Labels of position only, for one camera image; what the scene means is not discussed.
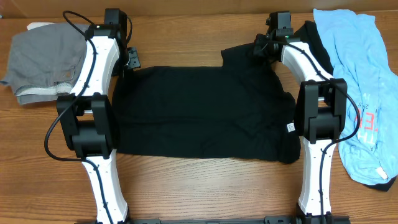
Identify black t-shirt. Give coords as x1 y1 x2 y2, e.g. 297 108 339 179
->
113 44 301 164

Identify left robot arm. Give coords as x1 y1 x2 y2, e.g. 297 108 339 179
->
55 8 135 223

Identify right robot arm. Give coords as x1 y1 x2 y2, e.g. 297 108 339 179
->
253 34 350 223

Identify grey folded shorts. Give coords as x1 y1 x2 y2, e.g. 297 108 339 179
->
1 23 86 105

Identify light blue t-shirt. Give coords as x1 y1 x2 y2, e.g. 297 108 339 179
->
312 8 398 186

